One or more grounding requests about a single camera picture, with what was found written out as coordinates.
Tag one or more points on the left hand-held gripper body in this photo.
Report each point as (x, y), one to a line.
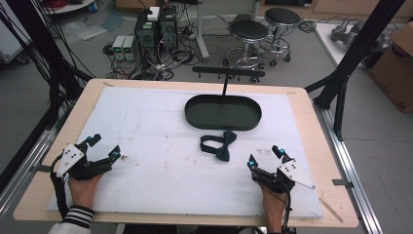
(70, 158)

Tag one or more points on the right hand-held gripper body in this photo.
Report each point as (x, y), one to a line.
(287, 174)

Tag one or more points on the person's right hand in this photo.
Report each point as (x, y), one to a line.
(273, 203)

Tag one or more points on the person's left hand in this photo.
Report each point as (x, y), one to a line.
(83, 191)

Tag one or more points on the grey tape strip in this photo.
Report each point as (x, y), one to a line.
(342, 183)
(44, 168)

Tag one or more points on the black bow tie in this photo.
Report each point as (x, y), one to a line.
(219, 147)

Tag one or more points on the white foam mat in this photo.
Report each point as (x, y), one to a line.
(162, 162)

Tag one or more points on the black tray stand with hanger bar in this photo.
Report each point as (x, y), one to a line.
(223, 112)

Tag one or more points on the white bench power supply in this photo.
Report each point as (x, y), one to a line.
(130, 48)
(118, 47)

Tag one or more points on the black computer tower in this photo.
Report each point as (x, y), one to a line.
(146, 34)
(168, 27)

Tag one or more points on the black round stool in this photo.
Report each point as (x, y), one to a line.
(249, 31)
(281, 17)

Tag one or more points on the grey machine part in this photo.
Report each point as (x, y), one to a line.
(345, 31)

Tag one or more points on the small white box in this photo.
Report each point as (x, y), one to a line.
(153, 13)

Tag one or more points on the grey table leg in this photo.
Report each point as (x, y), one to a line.
(202, 32)

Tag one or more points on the brown cardboard box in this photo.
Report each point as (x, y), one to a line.
(394, 68)

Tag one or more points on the aluminium rail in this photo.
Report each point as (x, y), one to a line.
(349, 169)
(22, 172)

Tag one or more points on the black metal frame stand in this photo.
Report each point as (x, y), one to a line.
(354, 55)

